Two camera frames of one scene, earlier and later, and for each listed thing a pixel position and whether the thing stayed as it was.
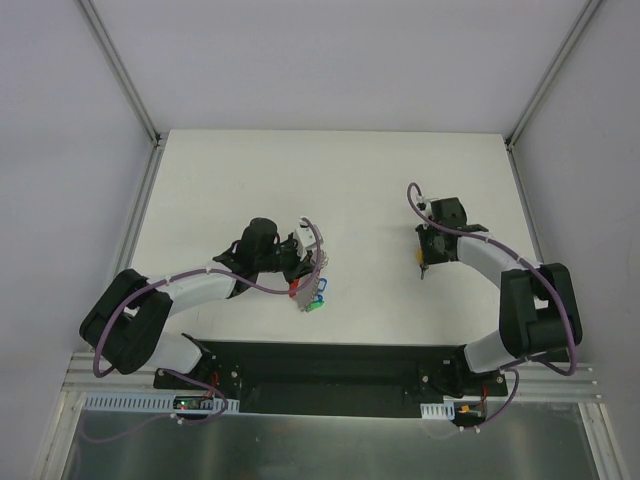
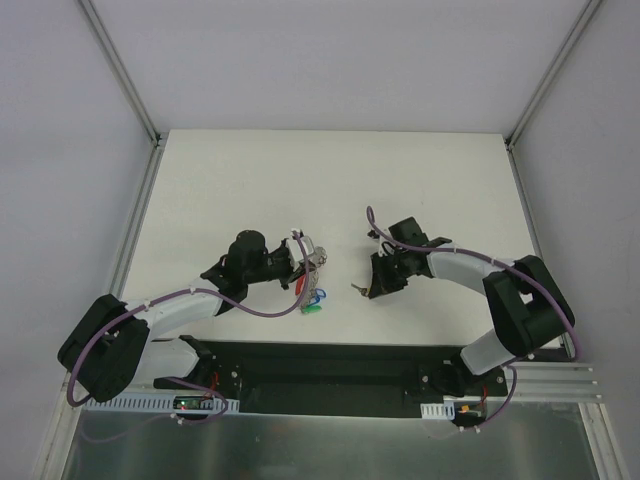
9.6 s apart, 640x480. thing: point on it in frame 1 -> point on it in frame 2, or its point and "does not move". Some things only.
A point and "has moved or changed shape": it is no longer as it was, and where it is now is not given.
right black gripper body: [426, 250] -> [382, 273]
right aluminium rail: [533, 383] does not move
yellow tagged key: [420, 259] has moved or changed shape
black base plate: [336, 379] does not move
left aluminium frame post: [107, 48] does not move
